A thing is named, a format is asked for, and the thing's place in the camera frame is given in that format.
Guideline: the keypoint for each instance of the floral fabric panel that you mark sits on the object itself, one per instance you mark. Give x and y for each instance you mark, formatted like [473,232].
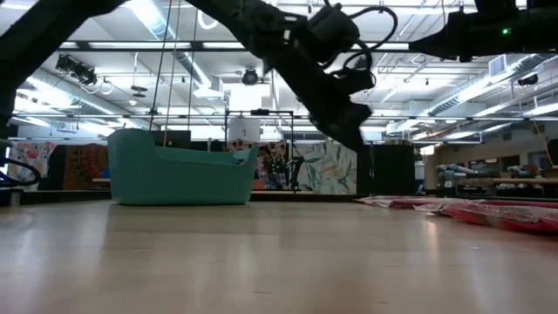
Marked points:
[30,159]

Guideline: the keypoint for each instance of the rolled grey mats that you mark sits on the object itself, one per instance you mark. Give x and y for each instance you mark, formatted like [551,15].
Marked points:
[451,171]

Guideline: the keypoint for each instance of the long wooden table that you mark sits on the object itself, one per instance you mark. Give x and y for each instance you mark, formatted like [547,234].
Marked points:
[501,181]

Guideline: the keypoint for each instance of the teal plastic basket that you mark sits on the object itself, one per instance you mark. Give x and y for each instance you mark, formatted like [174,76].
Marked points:
[174,183]

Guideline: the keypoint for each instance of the dark orange patterned panel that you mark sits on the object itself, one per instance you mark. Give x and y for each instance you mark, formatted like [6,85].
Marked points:
[85,165]

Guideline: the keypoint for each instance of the black ceiling speaker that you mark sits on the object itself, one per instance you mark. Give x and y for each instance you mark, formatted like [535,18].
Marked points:
[528,79]

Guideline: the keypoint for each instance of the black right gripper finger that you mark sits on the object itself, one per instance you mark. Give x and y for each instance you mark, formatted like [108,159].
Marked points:
[442,45]

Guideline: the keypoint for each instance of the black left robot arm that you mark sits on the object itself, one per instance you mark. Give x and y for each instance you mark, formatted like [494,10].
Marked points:
[35,43]

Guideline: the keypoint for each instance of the round black ceiling light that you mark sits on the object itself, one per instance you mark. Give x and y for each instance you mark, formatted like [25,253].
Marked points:
[249,77]

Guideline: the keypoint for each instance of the white cylinder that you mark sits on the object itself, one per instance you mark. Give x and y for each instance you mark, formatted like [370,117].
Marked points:
[244,129]

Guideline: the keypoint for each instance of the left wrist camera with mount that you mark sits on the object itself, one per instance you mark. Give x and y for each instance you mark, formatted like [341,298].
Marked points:
[331,32]

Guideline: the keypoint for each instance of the leaf pattern panel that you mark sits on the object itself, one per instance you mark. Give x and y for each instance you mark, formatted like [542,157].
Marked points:
[327,168]

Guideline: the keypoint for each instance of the black ceiling spotlight cluster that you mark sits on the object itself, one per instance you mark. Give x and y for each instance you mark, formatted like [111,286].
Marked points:
[76,70]

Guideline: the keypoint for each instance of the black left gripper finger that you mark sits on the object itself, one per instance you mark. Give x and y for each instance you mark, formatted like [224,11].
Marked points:
[349,126]

